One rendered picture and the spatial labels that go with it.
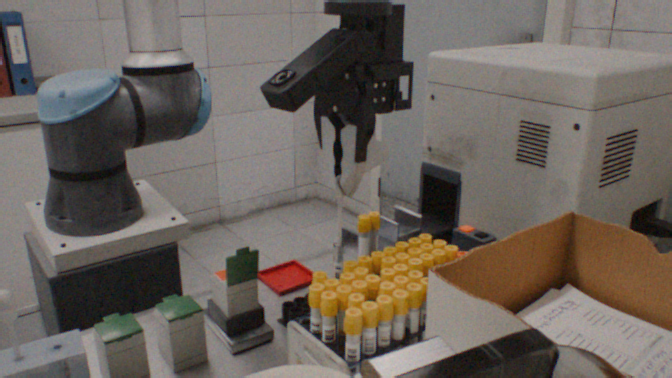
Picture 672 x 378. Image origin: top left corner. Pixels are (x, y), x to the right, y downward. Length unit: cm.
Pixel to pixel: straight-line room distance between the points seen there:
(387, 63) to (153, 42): 45
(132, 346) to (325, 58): 35
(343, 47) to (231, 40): 256
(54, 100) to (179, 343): 42
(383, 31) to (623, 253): 35
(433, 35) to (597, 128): 190
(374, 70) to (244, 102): 262
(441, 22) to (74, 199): 194
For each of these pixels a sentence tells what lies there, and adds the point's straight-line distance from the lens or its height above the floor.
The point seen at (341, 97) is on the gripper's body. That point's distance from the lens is 60.
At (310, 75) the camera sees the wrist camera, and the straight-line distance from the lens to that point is 55.
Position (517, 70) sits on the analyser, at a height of 116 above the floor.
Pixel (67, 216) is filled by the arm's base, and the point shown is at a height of 94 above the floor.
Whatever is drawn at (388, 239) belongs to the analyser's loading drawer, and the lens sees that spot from 83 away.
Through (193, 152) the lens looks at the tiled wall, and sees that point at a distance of 311.
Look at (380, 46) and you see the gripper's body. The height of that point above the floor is 121.
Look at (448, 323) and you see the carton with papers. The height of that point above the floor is 98.
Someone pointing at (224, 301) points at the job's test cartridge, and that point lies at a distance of 66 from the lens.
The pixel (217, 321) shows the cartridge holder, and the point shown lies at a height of 89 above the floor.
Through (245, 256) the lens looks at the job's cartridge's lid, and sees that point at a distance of 63.
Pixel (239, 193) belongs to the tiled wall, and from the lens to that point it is 330.
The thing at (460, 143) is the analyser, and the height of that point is 105.
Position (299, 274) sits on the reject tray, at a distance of 82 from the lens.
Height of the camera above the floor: 126
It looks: 20 degrees down
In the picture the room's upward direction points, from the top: straight up
